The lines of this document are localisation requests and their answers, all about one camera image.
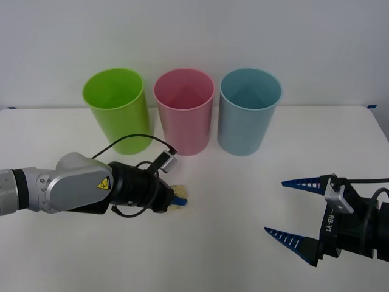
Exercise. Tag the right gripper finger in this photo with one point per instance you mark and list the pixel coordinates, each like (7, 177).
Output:
(310, 184)
(299, 246)

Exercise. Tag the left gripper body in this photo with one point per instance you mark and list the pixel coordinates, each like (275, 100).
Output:
(161, 194)

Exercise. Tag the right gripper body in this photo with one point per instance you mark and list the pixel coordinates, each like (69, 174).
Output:
(349, 234)

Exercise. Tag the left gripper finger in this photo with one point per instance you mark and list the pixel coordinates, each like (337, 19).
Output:
(180, 201)

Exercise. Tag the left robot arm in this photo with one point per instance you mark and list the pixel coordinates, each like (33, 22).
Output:
(76, 188)

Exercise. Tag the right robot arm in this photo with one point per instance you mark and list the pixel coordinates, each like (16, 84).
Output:
(384, 231)

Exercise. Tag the pink plastic bin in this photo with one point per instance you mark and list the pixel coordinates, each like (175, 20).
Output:
(185, 130)

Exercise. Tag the green plastic bin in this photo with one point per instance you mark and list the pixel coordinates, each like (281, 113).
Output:
(127, 121)

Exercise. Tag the pale blue plastic bin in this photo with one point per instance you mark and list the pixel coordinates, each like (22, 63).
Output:
(240, 130)

